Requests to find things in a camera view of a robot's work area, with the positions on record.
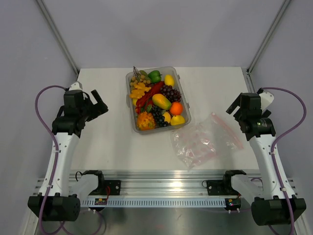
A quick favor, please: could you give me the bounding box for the yellow ginger root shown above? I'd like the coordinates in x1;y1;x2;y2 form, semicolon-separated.
129;82;151;99

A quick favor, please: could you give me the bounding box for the aluminium frame post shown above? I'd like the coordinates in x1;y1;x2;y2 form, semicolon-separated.
247;0;293;76
35;0;80;77

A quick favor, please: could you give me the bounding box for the green bell pepper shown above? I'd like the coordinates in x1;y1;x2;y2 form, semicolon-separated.
148;70;162;84

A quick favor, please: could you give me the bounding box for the yellow green mango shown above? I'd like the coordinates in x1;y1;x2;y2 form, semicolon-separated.
152;94;172;110

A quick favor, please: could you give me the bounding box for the red lobster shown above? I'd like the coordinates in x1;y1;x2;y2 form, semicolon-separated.
136;81;164;108

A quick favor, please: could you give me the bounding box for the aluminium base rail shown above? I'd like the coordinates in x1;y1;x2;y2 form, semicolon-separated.
31;170;299;199

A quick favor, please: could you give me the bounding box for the red grape bunch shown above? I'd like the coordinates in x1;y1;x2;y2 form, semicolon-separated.
160;85;181;103

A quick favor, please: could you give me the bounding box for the clear plastic food bin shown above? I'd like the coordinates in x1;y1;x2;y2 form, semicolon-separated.
126;67;191;134

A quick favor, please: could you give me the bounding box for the small yellow fruit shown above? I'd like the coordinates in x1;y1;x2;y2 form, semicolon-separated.
163;112;171;123

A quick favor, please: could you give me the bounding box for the clear zip top bag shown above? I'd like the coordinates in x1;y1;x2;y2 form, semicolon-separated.
170;113;244;170

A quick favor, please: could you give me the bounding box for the right aluminium frame post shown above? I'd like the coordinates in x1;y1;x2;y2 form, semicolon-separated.
247;0;293;76

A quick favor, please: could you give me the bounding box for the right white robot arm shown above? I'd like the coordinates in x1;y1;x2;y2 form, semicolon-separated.
205;88;306;226

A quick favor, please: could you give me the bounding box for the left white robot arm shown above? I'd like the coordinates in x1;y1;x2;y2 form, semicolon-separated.
27;82;121;222

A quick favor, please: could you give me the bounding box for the white slotted cable duct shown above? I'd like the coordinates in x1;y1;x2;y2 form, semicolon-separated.
81;197;226;208

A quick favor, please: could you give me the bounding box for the left aluminium frame post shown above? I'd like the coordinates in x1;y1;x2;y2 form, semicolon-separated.
35;0;80;77

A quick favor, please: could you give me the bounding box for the dark blue grape bunch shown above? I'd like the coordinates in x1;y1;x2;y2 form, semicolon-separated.
150;106;169;128

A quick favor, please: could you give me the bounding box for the orange spiky pineapple fruit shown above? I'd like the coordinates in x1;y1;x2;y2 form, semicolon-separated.
136;111;156;131

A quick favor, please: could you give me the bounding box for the tan grape bunch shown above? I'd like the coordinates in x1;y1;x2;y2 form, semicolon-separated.
130;75;151;87

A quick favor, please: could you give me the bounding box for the yellow lemon at back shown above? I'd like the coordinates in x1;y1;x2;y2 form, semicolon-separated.
164;74;175;87

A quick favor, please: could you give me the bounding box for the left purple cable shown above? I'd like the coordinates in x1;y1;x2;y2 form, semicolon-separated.
34;85;108;235

